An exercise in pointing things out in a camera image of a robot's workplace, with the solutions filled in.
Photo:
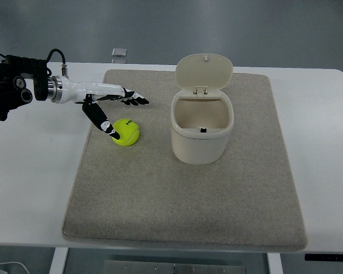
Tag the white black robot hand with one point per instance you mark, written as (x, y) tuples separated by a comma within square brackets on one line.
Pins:
[(63, 90)]

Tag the yellow tennis ball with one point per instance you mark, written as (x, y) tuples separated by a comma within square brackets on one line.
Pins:
[(128, 131)]

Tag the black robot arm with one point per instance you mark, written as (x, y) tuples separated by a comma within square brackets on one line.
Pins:
[(23, 79)]

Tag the silver floor socket plate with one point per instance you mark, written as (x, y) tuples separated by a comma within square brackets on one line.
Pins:
[(118, 55)]

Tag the beige felt mat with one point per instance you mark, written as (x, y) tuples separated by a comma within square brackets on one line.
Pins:
[(143, 194)]

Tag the cream lidded bin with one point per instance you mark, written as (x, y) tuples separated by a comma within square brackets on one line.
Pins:
[(202, 115)]

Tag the white table leg left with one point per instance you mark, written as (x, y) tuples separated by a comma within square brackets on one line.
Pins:
[(59, 261)]

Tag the white table leg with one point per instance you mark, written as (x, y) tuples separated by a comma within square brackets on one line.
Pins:
[(59, 261), (275, 263)]

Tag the white table leg right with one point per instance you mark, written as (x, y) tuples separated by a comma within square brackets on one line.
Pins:
[(275, 263)]

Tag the black table control panel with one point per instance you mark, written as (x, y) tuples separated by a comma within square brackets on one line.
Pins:
[(323, 257)]

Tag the grey metal base plate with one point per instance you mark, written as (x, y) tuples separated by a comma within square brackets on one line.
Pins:
[(118, 266)]

